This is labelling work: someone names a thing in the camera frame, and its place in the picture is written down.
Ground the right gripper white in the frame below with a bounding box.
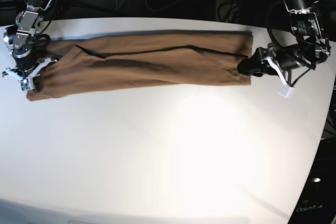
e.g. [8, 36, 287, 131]
[2, 57, 57, 93]

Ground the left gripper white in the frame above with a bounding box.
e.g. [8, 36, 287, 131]
[237, 47, 291, 86]

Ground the brown T-shirt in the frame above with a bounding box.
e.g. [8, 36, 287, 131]
[26, 30, 253, 101]

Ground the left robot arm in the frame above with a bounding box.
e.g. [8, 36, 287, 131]
[237, 0, 331, 88]

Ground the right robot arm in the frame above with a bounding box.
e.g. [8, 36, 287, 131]
[2, 0, 57, 92]

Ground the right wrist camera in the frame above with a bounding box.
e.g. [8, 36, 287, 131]
[19, 78, 34, 91]

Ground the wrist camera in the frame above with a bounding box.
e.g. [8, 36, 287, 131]
[19, 78, 34, 91]
[278, 84, 295, 98]

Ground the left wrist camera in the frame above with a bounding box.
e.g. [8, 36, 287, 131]
[278, 84, 295, 98]

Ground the black OpenArm base plate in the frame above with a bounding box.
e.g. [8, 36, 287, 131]
[288, 138, 335, 224]

